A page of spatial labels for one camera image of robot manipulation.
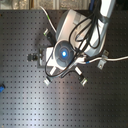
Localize white gripper block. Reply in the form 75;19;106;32
27;47;54;68

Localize white cable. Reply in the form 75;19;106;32
39;5;128;65

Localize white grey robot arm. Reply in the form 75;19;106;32
44;0;115;70

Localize blue object at edge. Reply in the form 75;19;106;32
0;83;5;93

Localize black cable clip upper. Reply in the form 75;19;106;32
43;28;52;40

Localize metal cable clip lower left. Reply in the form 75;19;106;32
44;76;53;86

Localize metal cable clip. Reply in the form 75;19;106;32
97;50;109;70
74;67;89;86
44;76;53;86

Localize metal cable clip lower right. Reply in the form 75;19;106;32
74;67;89;86

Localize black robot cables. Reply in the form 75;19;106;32
44;0;109;80

